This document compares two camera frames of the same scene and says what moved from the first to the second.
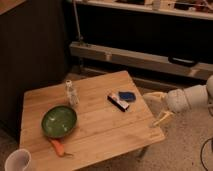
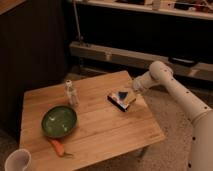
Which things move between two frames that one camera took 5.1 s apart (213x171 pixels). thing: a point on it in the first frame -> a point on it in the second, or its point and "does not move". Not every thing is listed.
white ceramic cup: x=18 y=160 does not move
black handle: x=183 y=61 does not move
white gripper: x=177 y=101 -> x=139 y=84
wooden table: x=111 y=121 does not move
